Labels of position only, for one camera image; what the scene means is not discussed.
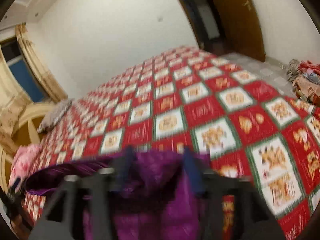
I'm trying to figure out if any purple puffer jacket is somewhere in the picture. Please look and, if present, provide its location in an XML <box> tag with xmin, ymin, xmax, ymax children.
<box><xmin>26</xmin><ymin>151</ymin><xmax>201</xmax><ymax>239</ymax></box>

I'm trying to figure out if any clothes pile on floor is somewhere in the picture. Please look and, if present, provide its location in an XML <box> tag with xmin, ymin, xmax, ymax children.
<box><xmin>286</xmin><ymin>59</ymin><xmax>320</xmax><ymax>107</ymax></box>

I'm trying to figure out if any pink floral folded blanket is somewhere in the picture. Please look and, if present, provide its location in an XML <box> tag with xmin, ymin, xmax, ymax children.
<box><xmin>9</xmin><ymin>144</ymin><xmax>42</xmax><ymax>187</ymax></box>

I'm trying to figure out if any cream wooden headboard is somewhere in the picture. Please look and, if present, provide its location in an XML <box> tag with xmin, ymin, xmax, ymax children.
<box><xmin>1</xmin><ymin>102</ymin><xmax>55</xmax><ymax>193</ymax></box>

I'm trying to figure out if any grey striped pillow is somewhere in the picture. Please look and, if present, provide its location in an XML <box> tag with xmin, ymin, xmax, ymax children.
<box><xmin>37</xmin><ymin>99</ymin><xmax>73</xmax><ymax>133</ymax></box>

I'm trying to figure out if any beige left curtain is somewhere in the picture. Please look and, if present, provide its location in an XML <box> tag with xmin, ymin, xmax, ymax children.
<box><xmin>1</xmin><ymin>51</ymin><xmax>31</xmax><ymax>154</ymax></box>

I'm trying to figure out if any beige curtain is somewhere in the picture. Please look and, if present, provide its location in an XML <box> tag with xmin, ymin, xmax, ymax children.
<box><xmin>15</xmin><ymin>23</ymin><xmax>68</xmax><ymax>103</ymax></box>
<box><xmin>1</xmin><ymin>51</ymin><xmax>31</xmax><ymax>154</ymax></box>

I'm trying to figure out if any beige right curtain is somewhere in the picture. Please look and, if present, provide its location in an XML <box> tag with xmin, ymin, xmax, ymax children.
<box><xmin>15</xmin><ymin>23</ymin><xmax>68</xmax><ymax>103</ymax></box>

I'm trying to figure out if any window with blue pane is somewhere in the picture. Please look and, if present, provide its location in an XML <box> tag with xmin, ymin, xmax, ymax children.
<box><xmin>1</xmin><ymin>37</ymin><xmax>49</xmax><ymax>102</ymax></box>

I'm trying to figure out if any red patchwork bear bedspread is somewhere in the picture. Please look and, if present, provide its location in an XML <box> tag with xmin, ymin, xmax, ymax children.
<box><xmin>31</xmin><ymin>47</ymin><xmax>319</xmax><ymax>239</ymax></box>

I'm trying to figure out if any brown wooden door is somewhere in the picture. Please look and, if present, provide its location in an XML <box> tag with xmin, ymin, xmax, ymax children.
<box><xmin>213</xmin><ymin>0</ymin><xmax>266</xmax><ymax>62</ymax></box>

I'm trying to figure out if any silver door handle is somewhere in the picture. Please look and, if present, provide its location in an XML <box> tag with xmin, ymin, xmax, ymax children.
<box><xmin>243</xmin><ymin>0</ymin><xmax>252</xmax><ymax>11</ymax></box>

